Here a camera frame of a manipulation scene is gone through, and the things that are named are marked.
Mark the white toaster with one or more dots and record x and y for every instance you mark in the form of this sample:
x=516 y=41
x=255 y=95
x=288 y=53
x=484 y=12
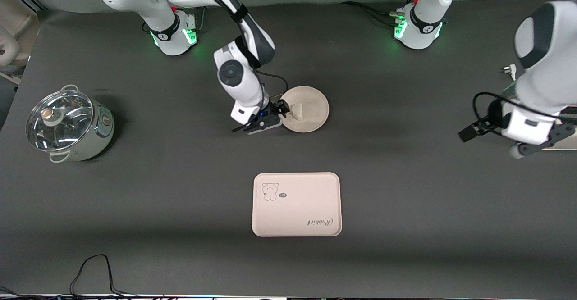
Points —
x=568 y=146

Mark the white steamed bun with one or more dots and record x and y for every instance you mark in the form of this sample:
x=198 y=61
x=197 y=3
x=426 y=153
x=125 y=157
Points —
x=297 y=111

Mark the glass pot lid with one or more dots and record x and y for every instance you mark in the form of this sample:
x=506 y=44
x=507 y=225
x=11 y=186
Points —
x=63 y=126

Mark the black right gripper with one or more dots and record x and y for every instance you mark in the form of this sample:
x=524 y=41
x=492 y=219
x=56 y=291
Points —
x=275 y=109

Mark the round beige plate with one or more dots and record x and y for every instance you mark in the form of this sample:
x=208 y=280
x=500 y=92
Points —
x=313 y=106

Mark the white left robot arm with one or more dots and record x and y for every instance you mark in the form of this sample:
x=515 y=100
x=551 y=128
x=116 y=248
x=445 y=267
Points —
x=550 y=65

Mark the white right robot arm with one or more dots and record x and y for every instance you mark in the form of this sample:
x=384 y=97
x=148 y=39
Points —
x=243 y=84

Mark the beige background object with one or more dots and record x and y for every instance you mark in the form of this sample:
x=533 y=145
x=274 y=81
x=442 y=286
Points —
x=20 y=25

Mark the pink rabbit print tray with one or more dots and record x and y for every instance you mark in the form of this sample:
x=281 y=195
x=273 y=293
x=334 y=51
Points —
x=302 y=210

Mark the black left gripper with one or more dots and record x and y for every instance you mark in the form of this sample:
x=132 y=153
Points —
x=495 y=115

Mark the pale green electric pot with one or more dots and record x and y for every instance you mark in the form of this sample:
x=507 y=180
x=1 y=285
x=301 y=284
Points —
x=101 y=133

